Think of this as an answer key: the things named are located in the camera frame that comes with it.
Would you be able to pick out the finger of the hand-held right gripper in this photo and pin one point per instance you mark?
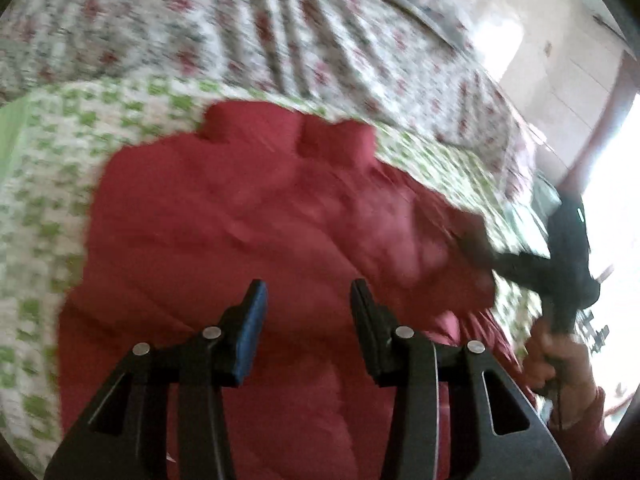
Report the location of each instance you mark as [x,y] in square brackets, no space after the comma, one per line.
[480,252]

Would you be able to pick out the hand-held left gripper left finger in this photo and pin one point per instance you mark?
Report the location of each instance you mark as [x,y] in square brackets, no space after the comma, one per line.
[250,335]

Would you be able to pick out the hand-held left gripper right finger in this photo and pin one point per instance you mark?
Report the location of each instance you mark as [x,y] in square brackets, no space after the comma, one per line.
[371,335]

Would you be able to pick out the red padded jacket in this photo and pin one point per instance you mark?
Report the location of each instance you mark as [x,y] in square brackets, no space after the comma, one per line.
[250,210]

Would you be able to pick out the person's right forearm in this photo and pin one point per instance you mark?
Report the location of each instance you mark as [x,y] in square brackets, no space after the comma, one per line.
[585,420]

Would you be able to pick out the person's right hand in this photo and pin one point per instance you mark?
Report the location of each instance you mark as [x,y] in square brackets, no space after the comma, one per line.
[565,365]

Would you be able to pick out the bright window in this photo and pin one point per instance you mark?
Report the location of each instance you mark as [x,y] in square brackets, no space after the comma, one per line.
[615,210]

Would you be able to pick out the white wardrobe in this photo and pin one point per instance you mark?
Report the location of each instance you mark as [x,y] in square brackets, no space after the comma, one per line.
[550,85]

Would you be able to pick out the green checked bed sheet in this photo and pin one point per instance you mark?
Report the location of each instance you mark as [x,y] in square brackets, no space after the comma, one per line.
[50,185]

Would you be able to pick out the floral quilt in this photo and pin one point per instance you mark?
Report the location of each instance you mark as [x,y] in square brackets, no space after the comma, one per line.
[150,20]

